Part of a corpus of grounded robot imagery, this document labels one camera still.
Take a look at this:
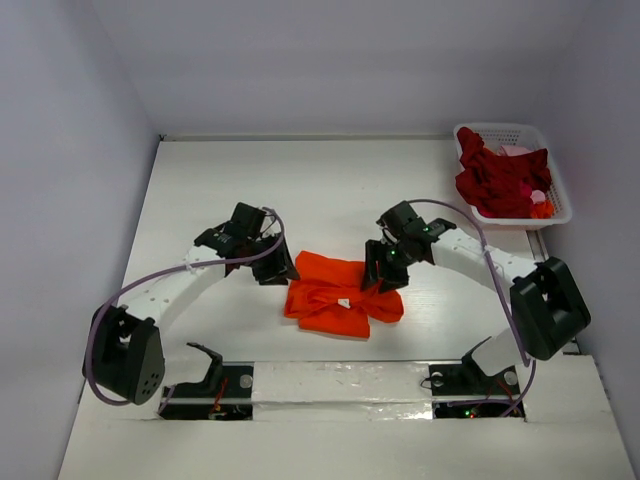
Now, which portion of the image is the dark red t shirt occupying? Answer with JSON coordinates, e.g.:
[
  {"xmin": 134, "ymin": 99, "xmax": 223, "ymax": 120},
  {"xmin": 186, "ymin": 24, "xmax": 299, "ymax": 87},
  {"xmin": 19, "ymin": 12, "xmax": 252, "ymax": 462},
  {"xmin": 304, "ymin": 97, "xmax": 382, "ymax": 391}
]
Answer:
[{"xmin": 455, "ymin": 127, "xmax": 552, "ymax": 219}]

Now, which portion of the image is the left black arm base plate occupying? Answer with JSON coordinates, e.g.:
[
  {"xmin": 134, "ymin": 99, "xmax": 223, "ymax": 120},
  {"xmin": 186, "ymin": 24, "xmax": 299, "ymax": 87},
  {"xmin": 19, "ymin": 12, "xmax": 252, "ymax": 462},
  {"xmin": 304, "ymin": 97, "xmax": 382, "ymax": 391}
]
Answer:
[{"xmin": 158, "ymin": 363, "xmax": 254, "ymax": 421}]

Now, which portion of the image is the orange t shirt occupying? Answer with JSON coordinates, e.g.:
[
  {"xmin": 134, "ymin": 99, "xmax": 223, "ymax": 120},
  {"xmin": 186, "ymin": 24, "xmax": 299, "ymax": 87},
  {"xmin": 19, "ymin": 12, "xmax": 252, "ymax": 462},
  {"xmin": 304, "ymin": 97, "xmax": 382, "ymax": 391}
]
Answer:
[{"xmin": 283, "ymin": 251, "xmax": 404, "ymax": 339}]

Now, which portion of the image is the pink garment in basket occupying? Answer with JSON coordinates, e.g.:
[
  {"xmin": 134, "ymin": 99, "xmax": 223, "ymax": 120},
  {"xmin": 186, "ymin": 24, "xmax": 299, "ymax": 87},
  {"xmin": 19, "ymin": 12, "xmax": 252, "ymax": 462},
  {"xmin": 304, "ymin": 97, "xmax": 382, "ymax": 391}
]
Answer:
[{"xmin": 497, "ymin": 145, "xmax": 530, "ymax": 157}]

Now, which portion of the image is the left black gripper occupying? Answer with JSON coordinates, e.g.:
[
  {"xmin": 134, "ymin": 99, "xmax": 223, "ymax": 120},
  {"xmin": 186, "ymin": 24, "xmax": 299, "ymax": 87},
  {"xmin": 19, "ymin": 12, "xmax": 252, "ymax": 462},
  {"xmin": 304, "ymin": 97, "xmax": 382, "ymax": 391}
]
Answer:
[{"xmin": 245, "ymin": 233, "xmax": 298, "ymax": 286}]

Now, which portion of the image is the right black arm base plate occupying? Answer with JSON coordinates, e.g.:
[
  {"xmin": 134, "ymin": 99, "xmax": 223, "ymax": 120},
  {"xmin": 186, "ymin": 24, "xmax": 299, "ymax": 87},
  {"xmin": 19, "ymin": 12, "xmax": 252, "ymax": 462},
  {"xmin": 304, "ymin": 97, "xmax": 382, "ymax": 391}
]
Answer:
[{"xmin": 420, "ymin": 363, "xmax": 521, "ymax": 420}]

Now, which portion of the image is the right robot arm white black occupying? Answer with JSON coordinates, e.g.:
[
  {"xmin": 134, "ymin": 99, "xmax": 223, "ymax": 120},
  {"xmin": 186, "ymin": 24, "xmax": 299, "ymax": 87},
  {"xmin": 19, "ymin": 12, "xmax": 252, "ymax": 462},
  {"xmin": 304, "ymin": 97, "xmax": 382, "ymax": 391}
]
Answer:
[{"xmin": 361, "ymin": 200, "xmax": 591, "ymax": 392}]

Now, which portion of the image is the small orange garment in basket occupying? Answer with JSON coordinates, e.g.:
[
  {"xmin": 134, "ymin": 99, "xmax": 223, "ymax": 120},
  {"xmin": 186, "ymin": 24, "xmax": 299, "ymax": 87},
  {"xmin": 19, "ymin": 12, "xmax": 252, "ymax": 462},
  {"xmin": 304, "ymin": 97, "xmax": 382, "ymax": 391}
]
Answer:
[{"xmin": 530, "ymin": 200, "xmax": 555, "ymax": 220}]

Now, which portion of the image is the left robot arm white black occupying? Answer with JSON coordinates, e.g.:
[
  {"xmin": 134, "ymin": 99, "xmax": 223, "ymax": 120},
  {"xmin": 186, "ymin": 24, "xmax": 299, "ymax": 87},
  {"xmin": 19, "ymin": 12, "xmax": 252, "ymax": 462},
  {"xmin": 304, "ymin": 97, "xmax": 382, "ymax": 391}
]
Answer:
[{"xmin": 82, "ymin": 202, "xmax": 299, "ymax": 407}]

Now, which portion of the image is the white plastic basket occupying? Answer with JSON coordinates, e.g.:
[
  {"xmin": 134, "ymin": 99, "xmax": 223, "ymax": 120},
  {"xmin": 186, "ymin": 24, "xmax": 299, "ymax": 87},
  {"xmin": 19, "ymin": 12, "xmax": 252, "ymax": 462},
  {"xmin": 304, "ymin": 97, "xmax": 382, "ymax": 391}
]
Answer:
[{"xmin": 453, "ymin": 122, "xmax": 572, "ymax": 230}]

